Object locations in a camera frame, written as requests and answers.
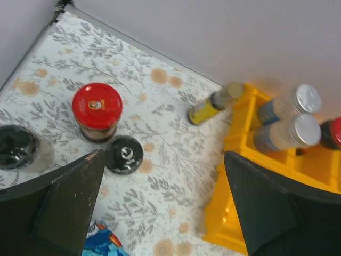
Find red-lid sauce jar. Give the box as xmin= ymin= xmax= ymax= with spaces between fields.
xmin=71 ymin=83 xmax=123 ymax=143
xmin=320 ymin=117 xmax=340 ymax=150

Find orange six-compartment bin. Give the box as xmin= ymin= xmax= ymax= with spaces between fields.
xmin=203 ymin=85 xmax=340 ymax=255

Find small black-cap bottle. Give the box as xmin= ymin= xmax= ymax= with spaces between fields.
xmin=1 ymin=124 xmax=55 ymax=173

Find black-cap white bottle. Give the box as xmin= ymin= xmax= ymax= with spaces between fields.
xmin=105 ymin=135 xmax=144 ymax=175

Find small yellow-label sauce bottle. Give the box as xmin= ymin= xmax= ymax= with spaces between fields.
xmin=187 ymin=82 xmax=244 ymax=125

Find blue-label spice jar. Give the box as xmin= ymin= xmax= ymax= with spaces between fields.
xmin=253 ymin=114 xmax=321 ymax=154
xmin=257 ymin=84 xmax=322 ymax=126

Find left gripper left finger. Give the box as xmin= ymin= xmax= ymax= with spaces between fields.
xmin=1 ymin=149 xmax=105 ymax=255

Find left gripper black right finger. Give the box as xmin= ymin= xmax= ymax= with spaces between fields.
xmin=224 ymin=151 xmax=340 ymax=255

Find blue shark-print cloth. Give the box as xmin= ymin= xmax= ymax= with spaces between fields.
xmin=81 ymin=220 xmax=128 ymax=256

